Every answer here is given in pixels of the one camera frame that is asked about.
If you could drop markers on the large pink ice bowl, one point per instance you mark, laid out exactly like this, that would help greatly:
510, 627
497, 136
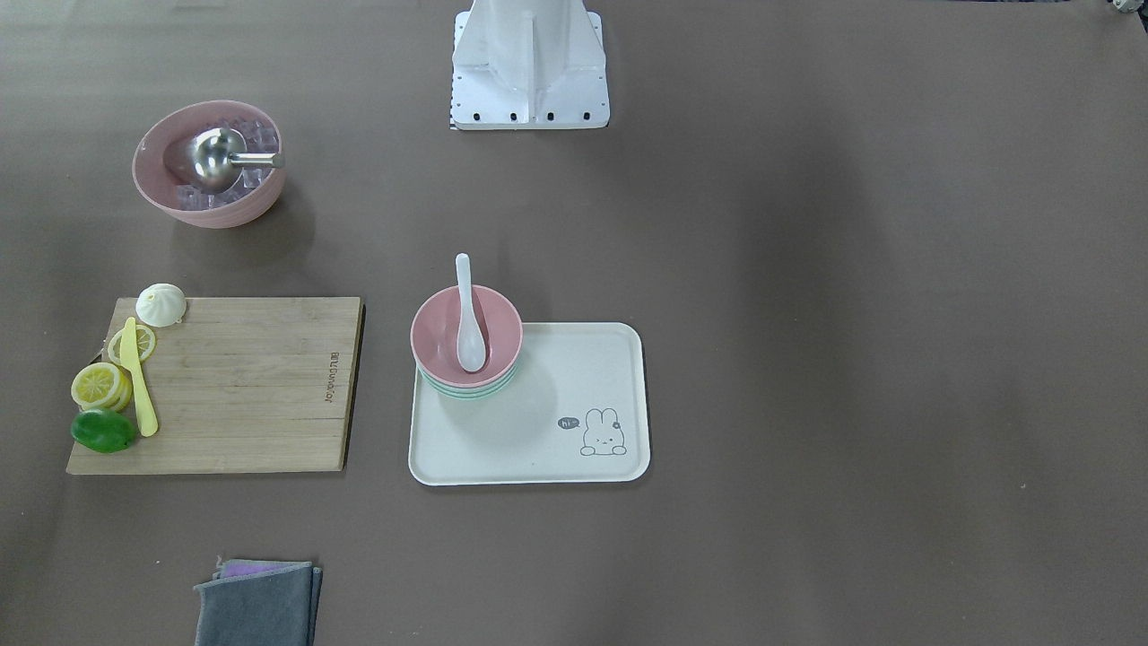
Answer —
157, 174

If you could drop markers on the green lime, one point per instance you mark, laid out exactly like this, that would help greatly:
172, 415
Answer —
103, 430

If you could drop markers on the stacked lemon slices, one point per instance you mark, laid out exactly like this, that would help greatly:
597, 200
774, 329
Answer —
101, 385

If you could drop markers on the purple cloth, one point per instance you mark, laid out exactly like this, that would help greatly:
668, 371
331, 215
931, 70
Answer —
250, 567

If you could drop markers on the cream rabbit tray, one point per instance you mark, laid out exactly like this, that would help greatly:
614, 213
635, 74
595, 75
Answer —
575, 411

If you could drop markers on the grey folded cloth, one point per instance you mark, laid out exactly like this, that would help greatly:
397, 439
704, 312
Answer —
279, 609

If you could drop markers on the bamboo cutting board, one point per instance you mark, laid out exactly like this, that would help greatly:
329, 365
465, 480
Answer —
246, 385

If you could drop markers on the white ceramic spoon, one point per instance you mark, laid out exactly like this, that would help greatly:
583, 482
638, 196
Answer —
471, 348

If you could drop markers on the small pink bowl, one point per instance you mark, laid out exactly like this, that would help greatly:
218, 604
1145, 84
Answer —
433, 336

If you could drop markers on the white steamed bun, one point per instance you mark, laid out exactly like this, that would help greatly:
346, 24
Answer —
161, 305

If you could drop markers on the yellow plastic knife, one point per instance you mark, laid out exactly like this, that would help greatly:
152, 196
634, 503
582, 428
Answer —
128, 351

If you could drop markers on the metal ice scoop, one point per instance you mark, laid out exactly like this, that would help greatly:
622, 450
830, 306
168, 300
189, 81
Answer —
214, 160

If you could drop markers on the single lemon slice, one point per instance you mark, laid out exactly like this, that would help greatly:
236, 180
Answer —
146, 342

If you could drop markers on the white pedestal column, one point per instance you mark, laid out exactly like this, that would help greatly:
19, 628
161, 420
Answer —
528, 65

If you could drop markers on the green bowl stack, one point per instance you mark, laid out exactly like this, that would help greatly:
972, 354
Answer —
457, 392

